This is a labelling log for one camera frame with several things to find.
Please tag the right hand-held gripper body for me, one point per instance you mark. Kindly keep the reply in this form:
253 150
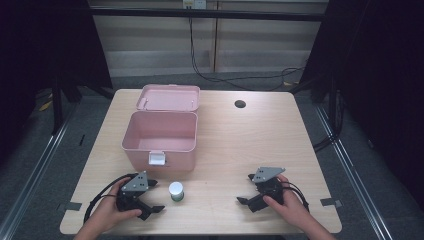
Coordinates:
266 175

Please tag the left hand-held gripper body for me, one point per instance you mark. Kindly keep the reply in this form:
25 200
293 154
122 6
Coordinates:
136 183

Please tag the pink plastic storage box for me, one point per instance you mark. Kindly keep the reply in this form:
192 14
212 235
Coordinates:
160 133

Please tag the person's right hand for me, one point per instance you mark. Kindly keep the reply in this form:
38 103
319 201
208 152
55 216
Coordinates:
293 206

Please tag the person's left hand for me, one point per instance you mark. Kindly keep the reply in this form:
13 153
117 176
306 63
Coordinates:
108 211

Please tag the grey tape strip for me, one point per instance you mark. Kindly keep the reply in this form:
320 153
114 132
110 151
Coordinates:
71 206
330 202

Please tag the small black floor object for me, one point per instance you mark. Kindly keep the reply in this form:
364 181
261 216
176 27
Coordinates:
82 140

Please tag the black metal stand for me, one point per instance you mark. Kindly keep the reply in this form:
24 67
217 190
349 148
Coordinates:
57 106

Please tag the yellow floor tape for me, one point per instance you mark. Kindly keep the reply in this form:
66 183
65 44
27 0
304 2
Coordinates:
45 106

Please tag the dark curtain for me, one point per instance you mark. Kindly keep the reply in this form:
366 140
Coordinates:
46 50
380 83

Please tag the black horizontal metal bar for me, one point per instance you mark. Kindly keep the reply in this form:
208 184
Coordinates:
206 14

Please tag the metal floor rail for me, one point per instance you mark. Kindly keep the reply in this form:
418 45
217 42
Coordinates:
353 176
36 173

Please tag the white wall outlet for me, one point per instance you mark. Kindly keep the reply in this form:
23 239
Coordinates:
194 4

